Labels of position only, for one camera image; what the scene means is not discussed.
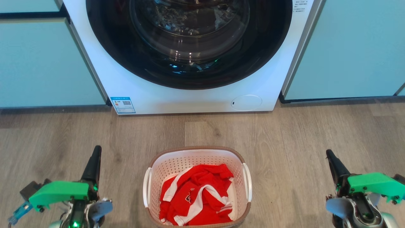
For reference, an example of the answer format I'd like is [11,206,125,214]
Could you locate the red and white garment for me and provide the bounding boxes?
[159,163,234,226]

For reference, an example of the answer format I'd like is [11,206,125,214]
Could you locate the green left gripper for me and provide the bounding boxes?
[28,145,113,228]

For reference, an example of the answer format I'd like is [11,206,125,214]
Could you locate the round white filter cover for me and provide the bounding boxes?
[231,94,263,111]

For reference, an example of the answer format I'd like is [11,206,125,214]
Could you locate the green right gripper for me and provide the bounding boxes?
[326,149,405,228]

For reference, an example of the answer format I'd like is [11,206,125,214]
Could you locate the narrow teal cabinet drawer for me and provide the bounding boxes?
[0,0,63,13]

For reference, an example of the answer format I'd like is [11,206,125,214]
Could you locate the beige perforated laundry basket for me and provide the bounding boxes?
[143,146,253,228]

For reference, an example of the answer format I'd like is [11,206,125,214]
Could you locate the black round washer door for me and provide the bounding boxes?
[86,0,293,90]

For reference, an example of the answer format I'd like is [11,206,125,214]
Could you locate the white front-load washing machine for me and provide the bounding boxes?
[62,0,324,115]

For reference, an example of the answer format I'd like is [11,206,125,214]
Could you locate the large teal cabinet door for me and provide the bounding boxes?
[282,0,405,102]
[0,18,107,108]

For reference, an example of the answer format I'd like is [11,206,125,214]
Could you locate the blue energy label sticker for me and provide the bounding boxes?
[110,97,136,115]

